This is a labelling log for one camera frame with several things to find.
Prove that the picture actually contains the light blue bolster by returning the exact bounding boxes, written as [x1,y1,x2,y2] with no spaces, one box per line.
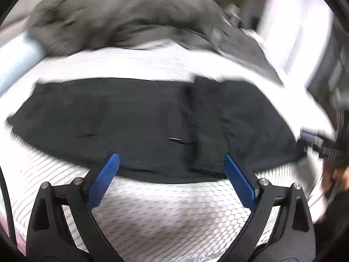
[0,31,45,95]

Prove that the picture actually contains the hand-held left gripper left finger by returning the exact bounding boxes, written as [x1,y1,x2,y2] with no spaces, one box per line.
[26,151,120,262]

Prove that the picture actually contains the black pants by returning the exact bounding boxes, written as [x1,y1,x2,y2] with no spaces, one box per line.
[7,76,307,184]

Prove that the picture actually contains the white honeycomb bed cover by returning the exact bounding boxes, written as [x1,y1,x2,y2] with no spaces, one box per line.
[0,40,337,262]

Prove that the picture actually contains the grey jacket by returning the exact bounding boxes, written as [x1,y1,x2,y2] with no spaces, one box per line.
[27,0,284,86]

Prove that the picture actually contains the person's right hand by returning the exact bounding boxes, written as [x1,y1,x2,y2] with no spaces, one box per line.
[321,166,349,198]

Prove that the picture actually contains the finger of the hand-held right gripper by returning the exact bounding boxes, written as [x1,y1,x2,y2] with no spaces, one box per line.
[299,129,325,147]

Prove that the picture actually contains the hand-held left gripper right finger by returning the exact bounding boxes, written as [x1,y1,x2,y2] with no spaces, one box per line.
[223,154,317,262]

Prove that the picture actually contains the black cable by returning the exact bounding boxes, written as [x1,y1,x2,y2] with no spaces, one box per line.
[0,166,17,249]

